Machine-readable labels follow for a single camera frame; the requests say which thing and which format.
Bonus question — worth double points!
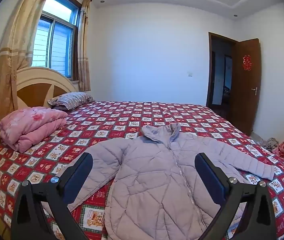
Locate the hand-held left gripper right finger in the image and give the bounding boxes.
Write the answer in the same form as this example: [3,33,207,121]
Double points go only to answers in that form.
[194,152,278,240]

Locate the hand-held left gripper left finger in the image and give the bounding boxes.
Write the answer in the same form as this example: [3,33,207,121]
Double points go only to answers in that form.
[10,152,94,240]

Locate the pale quilted puffer jacket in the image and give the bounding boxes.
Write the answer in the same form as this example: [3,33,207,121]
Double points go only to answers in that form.
[42,122,275,240]

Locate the grey clothes pile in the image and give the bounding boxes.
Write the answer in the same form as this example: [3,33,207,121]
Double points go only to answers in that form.
[261,137,280,152]

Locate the bed with red patterned cover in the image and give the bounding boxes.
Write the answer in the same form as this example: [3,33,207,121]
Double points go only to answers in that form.
[0,100,284,240]

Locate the folded pink floral quilt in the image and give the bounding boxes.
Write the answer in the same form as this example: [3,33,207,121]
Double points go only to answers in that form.
[0,106,68,153]

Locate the striped pillow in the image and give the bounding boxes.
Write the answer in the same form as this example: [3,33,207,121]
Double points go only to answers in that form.
[47,92,95,110]

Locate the brown wooden door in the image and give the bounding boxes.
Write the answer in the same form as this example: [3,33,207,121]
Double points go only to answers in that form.
[230,38,261,135]

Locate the cream and wood headboard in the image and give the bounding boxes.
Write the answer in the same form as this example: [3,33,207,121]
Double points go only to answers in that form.
[0,66,80,170]

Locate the red paper door decoration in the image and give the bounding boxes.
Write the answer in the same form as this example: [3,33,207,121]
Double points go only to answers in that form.
[242,54,253,71]

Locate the narrow beige floral curtain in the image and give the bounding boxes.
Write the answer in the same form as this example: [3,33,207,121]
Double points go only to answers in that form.
[77,0,92,92]

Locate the blue framed window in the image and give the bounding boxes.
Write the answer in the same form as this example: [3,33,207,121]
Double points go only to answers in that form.
[32,0,82,79]

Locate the long beige floral curtain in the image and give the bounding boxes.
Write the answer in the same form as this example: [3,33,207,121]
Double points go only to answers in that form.
[0,0,57,123]

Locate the dark wooden door frame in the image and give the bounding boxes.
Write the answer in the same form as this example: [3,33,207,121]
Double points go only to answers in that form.
[206,32,238,119]

